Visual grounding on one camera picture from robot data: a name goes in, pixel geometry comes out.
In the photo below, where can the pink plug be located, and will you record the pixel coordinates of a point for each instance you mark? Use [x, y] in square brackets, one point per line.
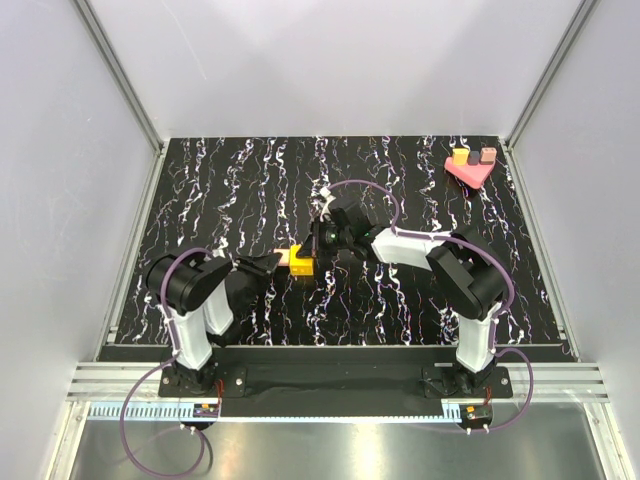
[284, 257]

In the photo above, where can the yellow socket block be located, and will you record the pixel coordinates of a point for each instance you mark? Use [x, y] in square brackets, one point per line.
[300, 266]

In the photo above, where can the orange plug on base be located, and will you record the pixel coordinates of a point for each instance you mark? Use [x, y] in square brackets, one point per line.
[460, 156]

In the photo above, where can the pink triangular socket base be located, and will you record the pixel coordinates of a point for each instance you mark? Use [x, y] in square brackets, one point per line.
[474, 176]

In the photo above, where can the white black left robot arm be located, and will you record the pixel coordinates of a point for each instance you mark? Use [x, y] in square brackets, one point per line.
[203, 297]

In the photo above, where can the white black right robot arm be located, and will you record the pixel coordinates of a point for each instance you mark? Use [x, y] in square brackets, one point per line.
[474, 282]

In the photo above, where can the beige plug on base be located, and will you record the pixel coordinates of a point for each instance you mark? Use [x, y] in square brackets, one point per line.
[488, 156]

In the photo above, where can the grey plug on base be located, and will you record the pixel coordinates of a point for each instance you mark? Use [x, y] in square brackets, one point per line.
[473, 158]

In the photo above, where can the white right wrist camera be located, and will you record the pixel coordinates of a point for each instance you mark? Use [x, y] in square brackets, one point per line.
[328, 198]

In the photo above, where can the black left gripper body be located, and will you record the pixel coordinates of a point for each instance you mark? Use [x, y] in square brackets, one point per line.
[255, 283]

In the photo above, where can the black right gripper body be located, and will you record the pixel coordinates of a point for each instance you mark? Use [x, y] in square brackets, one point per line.
[331, 239]

